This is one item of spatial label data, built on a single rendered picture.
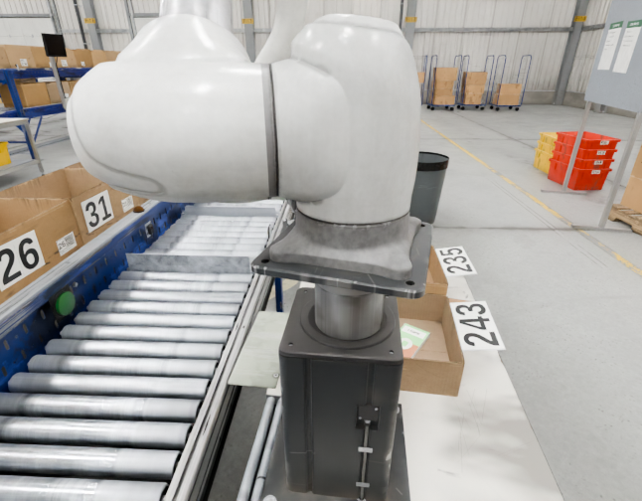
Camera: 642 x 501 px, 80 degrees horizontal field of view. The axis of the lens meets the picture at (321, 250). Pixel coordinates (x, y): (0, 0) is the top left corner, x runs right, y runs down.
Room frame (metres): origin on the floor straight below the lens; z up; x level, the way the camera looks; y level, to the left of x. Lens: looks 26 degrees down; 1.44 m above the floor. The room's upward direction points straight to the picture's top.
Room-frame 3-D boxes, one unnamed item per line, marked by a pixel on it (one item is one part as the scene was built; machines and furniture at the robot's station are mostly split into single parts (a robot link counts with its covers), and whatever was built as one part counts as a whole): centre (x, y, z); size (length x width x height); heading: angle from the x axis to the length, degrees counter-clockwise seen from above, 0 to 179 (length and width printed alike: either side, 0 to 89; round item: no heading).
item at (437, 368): (0.80, -0.15, 0.80); 0.38 x 0.28 x 0.10; 81
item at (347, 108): (0.49, -0.03, 1.38); 0.18 x 0.16 x 0.22; 99
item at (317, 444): (0.49, -0.04, 0.91); 0.26 x 0.26 x 0.33; 83
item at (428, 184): (3.68, -0.97, 0.32); 0.50 x 0.50 x 0.64
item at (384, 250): (0.51, -0.05, 1.24); 0.22 x 0.18 x 0.06; 163
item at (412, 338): (0.80, -0.22, 0.76); 0.16 x 0.07 x 0.02; 144
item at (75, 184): (1.37, 0.94, 0.96); 0.39 x 0.29 x 0.17; 177
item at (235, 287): (1.15, 0.50, 0.72); 0.52 x 0.05 x 0.05; 87
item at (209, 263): (1.25, 0.49, 0.76); 0.46 x 0.01 x 0.09; 87
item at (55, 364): (0.76, 0.51, 0.72); 0.52 x 0.05 x 0.05; 87
